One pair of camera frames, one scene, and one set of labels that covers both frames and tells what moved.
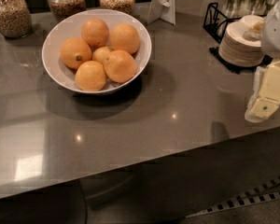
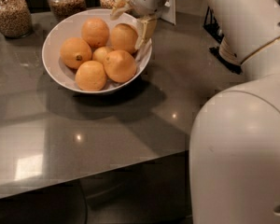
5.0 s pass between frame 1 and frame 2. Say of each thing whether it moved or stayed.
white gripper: moved
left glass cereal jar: stayed
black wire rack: stayed
